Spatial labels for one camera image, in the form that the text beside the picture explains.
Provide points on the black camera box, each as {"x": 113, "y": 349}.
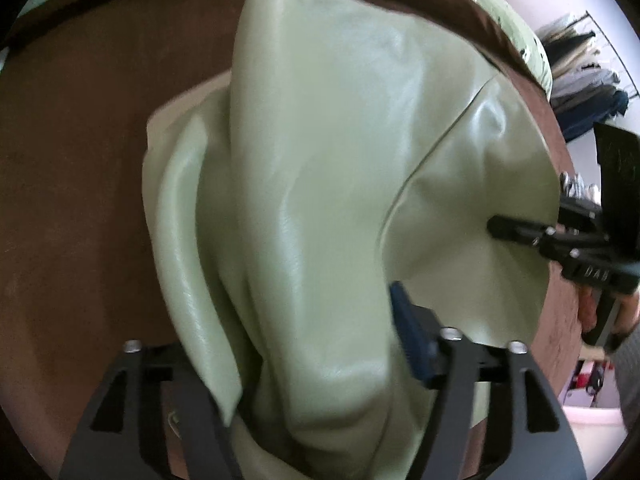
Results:
{"x": 618, "y": 158}

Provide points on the brown bed blanket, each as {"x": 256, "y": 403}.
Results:
{"x": 77, "y": 278}

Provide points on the grey sweater sleeve forearm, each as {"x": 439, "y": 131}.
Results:
{"x": 624, "y": 352}

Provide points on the light green jacket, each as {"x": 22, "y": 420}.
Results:
{"x": 348, "y": 147}

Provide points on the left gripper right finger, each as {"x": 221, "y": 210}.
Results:
{"x": 527, "y": 434}

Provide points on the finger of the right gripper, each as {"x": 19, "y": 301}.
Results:
{"x": 550, "y": 242}

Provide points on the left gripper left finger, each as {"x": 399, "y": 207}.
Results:
{"x": 121, "y": 434}

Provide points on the person's right hand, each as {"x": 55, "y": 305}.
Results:
{"x": 603, "y": 314}

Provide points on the clothes rack with garments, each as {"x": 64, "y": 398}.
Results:
{"x": 590, "y": 81}

